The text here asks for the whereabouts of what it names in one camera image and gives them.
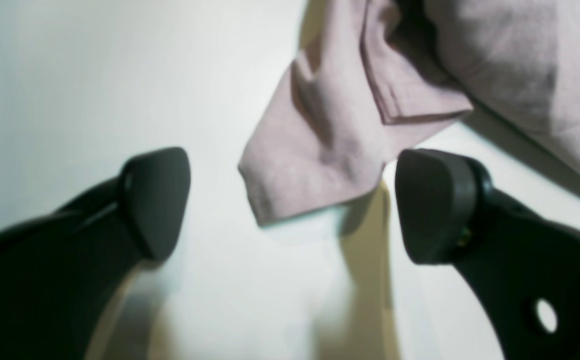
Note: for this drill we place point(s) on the mauve t-shirt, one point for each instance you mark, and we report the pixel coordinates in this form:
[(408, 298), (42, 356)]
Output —
[(385, 75)]

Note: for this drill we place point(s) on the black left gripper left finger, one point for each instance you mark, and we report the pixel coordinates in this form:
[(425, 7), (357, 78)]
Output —
[(59, 271)]

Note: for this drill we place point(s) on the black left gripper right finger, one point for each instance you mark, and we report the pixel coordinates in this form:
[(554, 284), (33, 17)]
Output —
[(523, 268)]

